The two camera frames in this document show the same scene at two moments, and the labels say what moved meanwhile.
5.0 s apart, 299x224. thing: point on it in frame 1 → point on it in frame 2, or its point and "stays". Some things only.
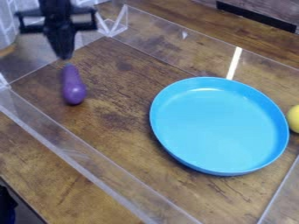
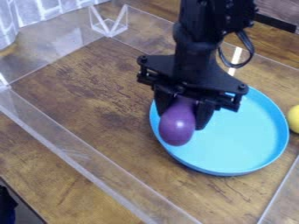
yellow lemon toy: (294, 119) stays
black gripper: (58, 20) → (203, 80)
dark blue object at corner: (9, 205) stays
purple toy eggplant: (74, 89) → (177, 121)
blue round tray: (222, 125) stays
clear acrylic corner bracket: (113, 27) stays
